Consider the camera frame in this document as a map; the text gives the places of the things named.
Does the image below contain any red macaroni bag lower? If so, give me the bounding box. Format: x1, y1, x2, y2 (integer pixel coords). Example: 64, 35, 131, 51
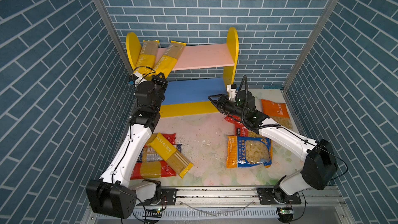
234, 122, 261, 138

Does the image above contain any red spaghetti bag lower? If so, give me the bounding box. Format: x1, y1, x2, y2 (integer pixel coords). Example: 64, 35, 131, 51
130, 161, 177, 180

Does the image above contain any blue spaghetti bag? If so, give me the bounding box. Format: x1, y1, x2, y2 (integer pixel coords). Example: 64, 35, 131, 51
137, 144, 182, 163

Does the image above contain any blue orange shell pasta bag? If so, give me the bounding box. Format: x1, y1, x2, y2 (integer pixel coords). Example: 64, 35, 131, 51
226, 136, 273, 169

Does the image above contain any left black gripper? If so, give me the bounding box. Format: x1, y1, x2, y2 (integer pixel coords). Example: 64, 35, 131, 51
148, 72, 166, 114

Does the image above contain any red macaroni bag upper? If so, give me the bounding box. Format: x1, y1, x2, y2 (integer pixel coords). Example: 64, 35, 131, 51
224, 115, 241, 124

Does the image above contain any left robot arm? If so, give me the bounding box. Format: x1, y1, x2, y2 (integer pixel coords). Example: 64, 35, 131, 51
86, 73, 168, 219

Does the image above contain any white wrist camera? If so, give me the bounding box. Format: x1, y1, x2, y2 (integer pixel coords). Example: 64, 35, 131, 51
227, 84, 237, 101
128, 73, 147, 87

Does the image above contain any red macaroni bag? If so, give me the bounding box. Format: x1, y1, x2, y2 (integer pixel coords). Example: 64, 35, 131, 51
224, 115, 241, 124
234, 122, 261, 138

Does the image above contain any yellow spaghetti bag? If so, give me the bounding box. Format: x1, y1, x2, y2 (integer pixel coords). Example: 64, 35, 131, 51
145, 40, 186, 81
148, 133, 193, 178
135, 40, 160, 76

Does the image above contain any yellow shelf with coloured boards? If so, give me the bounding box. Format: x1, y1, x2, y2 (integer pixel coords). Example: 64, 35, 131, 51
126, 27, 239, 118

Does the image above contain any orange macaroni bag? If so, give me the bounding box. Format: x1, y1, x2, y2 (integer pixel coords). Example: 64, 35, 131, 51
261, 100, 293, 130

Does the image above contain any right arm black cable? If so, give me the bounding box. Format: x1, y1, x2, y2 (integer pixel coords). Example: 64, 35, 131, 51
237, 74, 282, 130

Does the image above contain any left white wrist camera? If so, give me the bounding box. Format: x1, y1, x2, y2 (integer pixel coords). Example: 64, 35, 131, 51
128, 73, 147, 87

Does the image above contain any red spaghetti bag upper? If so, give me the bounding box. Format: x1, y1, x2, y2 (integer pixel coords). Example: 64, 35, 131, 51
145, 133, 176, 147

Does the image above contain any red spaghetti bag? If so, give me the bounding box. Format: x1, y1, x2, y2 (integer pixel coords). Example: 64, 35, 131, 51
145, 133, 176, 147
130, 161, 177, 180

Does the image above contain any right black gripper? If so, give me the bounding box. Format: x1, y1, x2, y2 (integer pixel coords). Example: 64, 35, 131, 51
209, 93, 247, 120

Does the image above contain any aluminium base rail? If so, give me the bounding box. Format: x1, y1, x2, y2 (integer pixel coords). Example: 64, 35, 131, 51
82, 186, 354, 224

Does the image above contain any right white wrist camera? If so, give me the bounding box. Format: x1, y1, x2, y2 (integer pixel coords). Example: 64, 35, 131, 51
227, 84, 237, 101

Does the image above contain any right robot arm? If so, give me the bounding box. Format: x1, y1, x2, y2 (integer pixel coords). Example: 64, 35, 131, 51
208, 90, 338, 204

